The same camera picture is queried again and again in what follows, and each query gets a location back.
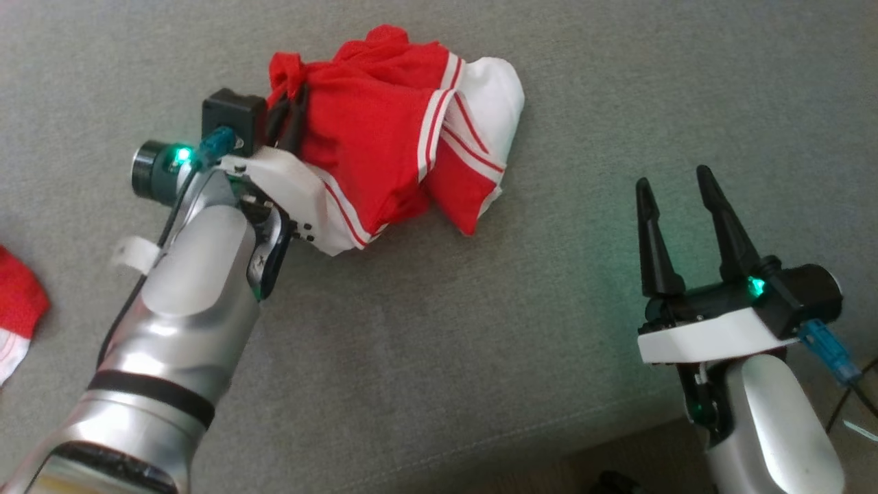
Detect red white basketball jersey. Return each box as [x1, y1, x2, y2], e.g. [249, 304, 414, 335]
[266, 25, 526, 257]

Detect large grey sofa seat cushion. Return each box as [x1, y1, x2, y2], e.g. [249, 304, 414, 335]
[0, 0, 878, 494]

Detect white cable strap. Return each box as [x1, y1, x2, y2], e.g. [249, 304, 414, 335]
[111, 236, 163, 276]

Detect red shorts with white stripe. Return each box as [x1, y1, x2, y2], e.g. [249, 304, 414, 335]
[0, 245, 53, 386]

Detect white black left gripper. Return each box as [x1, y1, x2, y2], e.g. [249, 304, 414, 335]
[219, 82, 331, 242]

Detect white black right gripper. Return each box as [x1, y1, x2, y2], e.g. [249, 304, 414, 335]
[635, 164, 800, 365]

